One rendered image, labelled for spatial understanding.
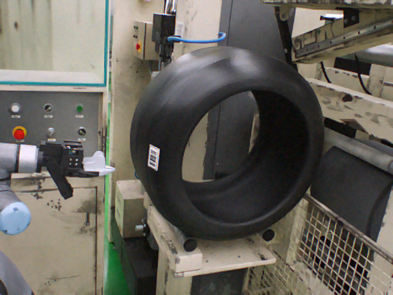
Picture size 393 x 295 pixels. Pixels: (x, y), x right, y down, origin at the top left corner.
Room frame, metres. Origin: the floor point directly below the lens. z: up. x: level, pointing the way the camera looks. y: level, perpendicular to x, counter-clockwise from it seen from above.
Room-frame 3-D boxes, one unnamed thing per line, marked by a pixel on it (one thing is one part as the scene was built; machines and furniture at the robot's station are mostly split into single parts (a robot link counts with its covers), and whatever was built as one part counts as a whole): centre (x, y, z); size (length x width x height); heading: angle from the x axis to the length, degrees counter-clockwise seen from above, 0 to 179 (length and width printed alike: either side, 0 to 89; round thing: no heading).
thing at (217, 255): (1.27, -0.08, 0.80); 0.37 x 0.36 x 0.02; 112
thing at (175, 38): (1.49, 0.04, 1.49); 0.19 x 0.19 x 0.06; 22
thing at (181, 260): (1.21, 0.05, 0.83); 0.36 x 0.09 x 0.06; 22
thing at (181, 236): (1.21, 0.05, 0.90); 0.35 x 0.05 x 0.05; 22
